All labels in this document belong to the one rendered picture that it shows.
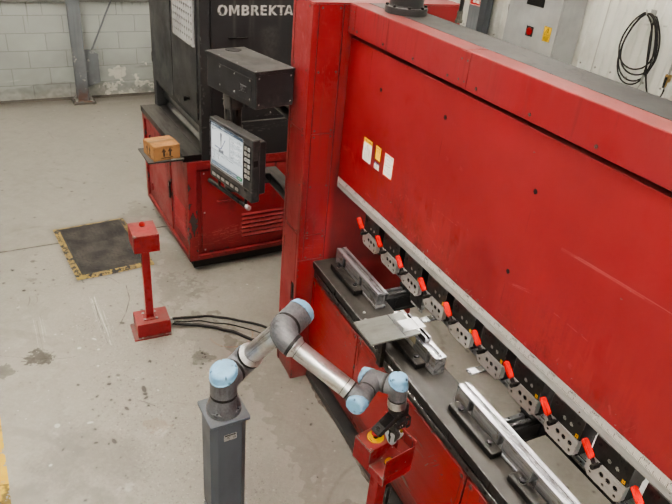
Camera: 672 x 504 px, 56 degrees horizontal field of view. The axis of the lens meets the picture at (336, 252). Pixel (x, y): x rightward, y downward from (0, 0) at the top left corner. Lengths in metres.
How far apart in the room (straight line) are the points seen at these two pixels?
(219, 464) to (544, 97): 2.00
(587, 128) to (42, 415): 3.29
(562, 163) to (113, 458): 2.77
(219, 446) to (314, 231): 1.34
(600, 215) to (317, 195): 1.85
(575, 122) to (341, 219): 1.88
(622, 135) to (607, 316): 0.54
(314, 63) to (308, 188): 0.67
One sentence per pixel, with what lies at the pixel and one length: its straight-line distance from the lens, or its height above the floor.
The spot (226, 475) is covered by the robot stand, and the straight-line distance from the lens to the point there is 3.04.
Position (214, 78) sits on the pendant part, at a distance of 3.64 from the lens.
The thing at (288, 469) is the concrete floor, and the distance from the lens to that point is 3.66.
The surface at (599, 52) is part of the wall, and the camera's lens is 7.42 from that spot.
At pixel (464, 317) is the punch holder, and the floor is 1.30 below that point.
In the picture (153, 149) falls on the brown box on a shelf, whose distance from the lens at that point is 4.65.
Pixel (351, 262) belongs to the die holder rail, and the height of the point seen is 0.97.
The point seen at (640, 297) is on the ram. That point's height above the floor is 1.84.
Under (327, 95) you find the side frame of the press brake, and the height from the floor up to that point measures 1.85.
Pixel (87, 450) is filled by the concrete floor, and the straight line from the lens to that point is 3.86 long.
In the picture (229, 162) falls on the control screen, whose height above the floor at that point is 1.40.
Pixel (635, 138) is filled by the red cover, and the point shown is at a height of 2.25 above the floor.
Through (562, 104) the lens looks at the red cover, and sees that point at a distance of 2.08.
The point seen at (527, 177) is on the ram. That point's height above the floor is 1.98.
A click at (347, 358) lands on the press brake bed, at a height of 0.55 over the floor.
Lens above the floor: 2.76
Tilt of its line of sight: 30 degrees down
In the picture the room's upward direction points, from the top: 6 degrees clockwise
